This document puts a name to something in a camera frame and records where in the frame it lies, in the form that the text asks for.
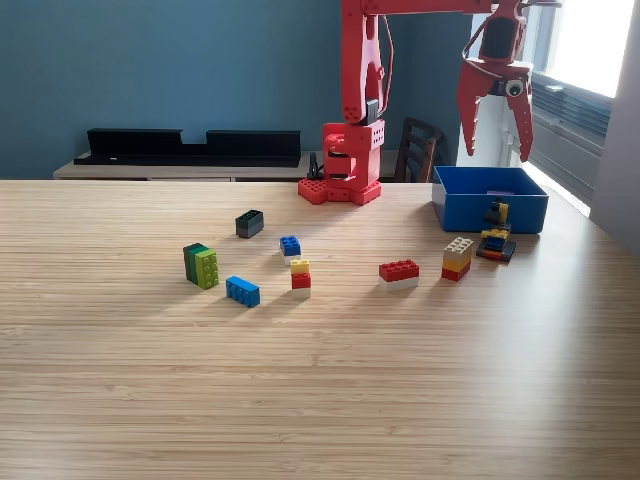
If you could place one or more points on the blue bin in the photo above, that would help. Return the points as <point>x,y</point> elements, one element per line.
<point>465,210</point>

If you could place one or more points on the bright window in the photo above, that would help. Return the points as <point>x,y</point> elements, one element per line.
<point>590,40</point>

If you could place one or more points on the dark green grey brick stack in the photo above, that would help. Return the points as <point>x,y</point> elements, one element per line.
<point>249,225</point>

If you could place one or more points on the black shelf tray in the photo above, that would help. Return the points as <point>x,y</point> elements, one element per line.
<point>150,150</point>

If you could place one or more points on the red and white brick stack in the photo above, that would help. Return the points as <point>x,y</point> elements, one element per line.
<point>398,272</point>

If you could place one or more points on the grey wall heater unit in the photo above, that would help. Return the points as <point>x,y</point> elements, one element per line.
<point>570,135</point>

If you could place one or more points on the dark wooden chair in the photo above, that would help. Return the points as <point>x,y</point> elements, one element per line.
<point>417,145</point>

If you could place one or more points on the blue and white brick stack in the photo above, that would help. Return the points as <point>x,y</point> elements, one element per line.
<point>290,246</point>

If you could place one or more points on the yellow toy digger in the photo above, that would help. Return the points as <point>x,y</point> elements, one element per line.
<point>495,240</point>

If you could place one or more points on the wooden sideboard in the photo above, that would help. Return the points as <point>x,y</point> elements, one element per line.
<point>150,172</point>

